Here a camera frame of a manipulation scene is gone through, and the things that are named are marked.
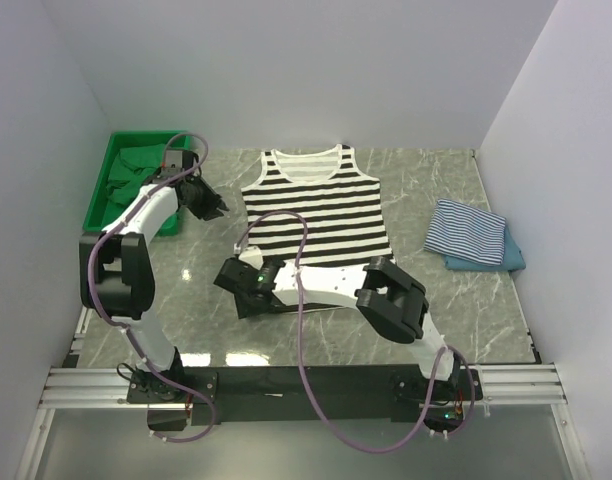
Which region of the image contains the black white striped tank top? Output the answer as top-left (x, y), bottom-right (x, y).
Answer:
top-left (241, 144), bottom-right (395, 267)

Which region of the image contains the blue white striped tank top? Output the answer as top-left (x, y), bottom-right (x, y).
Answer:
top-left (424, 198), bottom-right (506, 266)

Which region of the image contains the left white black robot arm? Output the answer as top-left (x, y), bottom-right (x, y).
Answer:
top-left (79, 147), bottom-right (228, 402)

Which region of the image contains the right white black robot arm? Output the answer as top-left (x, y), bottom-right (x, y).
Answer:
top-left (214, 256), bottom-right (460, 399)

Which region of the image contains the green tank top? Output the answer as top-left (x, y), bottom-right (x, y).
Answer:
top-left (106, 144), bottom-right (165, 207)

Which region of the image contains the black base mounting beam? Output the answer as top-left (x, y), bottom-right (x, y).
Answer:
top-left (126, 365), bottom-right (484, 432)

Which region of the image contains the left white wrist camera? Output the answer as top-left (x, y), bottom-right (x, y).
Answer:
top-left (162, 149), bottom-right (185, 170)

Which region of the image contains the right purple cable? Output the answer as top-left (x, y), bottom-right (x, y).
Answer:
top-left (235, 210), bottom-right (477, 455)

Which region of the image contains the purple cable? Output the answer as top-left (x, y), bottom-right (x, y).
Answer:
top-left (235, 210), bottom-right (477, 455)
top-left (87, 131), bottom-right (219, 445)

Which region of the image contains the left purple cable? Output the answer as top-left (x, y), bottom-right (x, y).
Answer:
top-left (87, 131), bottom-right (219, 445)

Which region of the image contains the aluminium frame rail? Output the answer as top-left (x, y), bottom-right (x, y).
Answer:
top-left (15, 364), bottom-right (591, 479)

